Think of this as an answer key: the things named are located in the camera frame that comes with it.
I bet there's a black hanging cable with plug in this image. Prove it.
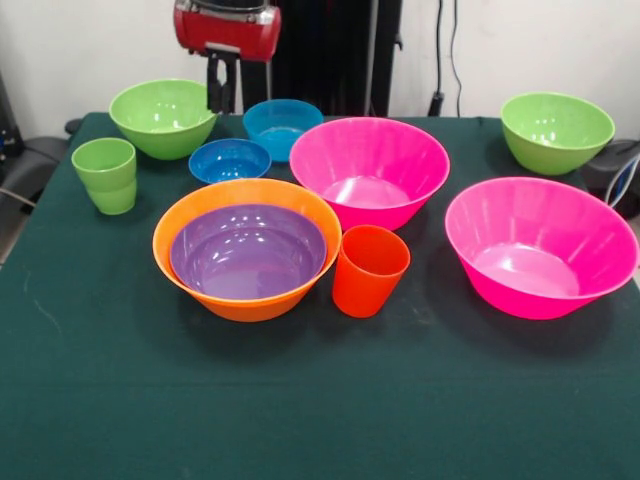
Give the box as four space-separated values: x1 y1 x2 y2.
429 0 448 117

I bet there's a red plastic cup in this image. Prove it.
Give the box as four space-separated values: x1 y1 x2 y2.
332 224 412 319

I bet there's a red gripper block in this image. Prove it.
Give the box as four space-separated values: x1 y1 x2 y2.
172 2 283 114

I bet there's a dark green tablecloth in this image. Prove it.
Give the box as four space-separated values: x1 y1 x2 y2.
0 112 640 480

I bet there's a purple plastic bowl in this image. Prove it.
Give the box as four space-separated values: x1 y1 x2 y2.
169 203 328 301

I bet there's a light blue plastic bowl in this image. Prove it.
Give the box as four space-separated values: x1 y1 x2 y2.
242 98 325 163

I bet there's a green plastic bowl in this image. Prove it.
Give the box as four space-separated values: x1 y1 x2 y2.
108 78 222 161
500 91 616 177

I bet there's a dark blue plastic bowl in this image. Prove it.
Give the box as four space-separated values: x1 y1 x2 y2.
188 138 273 185

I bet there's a pink plastic bowl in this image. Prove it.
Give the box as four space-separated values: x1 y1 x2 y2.
289 117 451 232
444 176 640 321

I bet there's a black office chair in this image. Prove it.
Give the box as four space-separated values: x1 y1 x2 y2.
579 138 640 219
0 118 81 204

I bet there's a green plastic cup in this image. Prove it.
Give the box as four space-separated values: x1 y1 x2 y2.
70 137 138 216

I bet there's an orange plastic bowl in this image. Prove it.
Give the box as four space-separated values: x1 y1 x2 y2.
152 178 343 323

